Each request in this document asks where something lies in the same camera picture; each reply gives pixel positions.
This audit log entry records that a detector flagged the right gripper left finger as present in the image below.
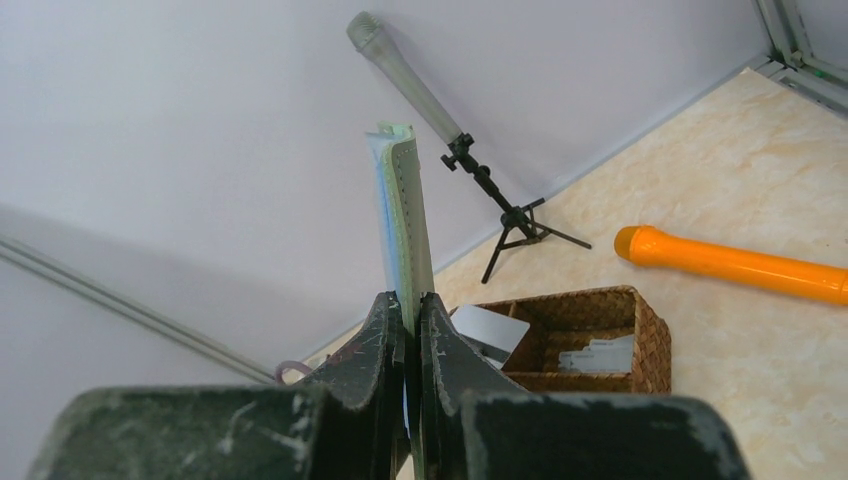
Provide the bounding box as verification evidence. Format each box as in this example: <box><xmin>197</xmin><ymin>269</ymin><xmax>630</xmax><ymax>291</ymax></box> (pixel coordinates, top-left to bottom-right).
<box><xmin>28</xmin><ymin>292</ymin><xmax>406</xmax><ymax>479</ymax></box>

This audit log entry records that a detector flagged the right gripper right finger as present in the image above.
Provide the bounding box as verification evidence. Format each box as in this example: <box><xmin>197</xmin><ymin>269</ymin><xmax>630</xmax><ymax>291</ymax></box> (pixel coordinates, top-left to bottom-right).
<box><xmin>418</xmin><ymin>293</ymin><xmax>751</xmax><ymax>479</ymax></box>

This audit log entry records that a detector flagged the dark grey credit card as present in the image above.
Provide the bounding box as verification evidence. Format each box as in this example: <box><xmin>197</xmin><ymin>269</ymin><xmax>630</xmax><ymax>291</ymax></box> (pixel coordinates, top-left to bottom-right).
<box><xmin>450</xmin><ymin>305</ymin><xmax>530</xmax><ymax>369</ymax></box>

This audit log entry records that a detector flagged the brown wicker divided basket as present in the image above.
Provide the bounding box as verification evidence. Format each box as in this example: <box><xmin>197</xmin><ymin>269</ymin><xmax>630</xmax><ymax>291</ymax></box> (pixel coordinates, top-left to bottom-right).
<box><xmin>465</xmin><ymin>286</ymin><xmax>672</xmax><ymax>394</ymax></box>

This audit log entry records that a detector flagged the green card holder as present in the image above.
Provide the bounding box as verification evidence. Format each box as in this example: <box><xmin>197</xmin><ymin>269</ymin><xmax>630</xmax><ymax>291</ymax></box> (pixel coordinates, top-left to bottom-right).
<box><xmin>366</xmin><ymin>122</ymin><xmax>435</xmax><ymax>335</ymax></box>

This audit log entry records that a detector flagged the grey card in basket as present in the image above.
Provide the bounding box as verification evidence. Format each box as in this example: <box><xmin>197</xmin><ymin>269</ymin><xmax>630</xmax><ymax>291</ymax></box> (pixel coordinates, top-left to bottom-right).
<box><xmin>558</xmin><ymin>335</ymin><xmax>634</xmax><ymax>374</ymax></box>

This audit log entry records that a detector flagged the black mini tripod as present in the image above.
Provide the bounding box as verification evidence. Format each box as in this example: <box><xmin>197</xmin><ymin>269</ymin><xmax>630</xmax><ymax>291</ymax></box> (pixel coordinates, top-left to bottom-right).
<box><xmin>441</xmin><ymin>133</ymin><xmax>592</xmax><ymax>284</ymax></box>

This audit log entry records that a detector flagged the orange flashlight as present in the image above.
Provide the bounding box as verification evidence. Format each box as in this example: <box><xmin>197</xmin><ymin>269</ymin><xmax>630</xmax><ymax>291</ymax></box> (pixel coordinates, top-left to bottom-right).
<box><xmin>614</xmin><ymin>225</ymin><xmax>847</xmax><ymax>306</ymax></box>

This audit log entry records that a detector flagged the grey pole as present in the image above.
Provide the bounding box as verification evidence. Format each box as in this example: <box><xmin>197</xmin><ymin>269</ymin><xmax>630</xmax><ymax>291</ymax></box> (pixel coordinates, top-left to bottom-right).
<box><xmin>346</xmin><ymin>11</ymin><xmax>463</xmax><ymax>144</ymax></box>

